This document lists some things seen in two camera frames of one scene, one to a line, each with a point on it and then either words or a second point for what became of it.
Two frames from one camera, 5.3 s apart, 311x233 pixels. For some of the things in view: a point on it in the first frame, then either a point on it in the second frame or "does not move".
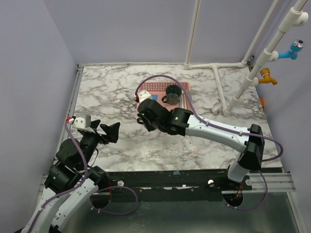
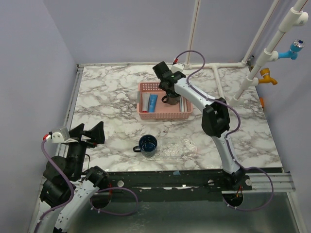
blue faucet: x=297 y=46 does not move
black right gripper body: x=150 y=126 to x=168 y=91
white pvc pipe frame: x=288 y=19 does not move
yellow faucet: x=266 y=74 does not move
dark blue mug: x=140 y=121 to x=147 y=145
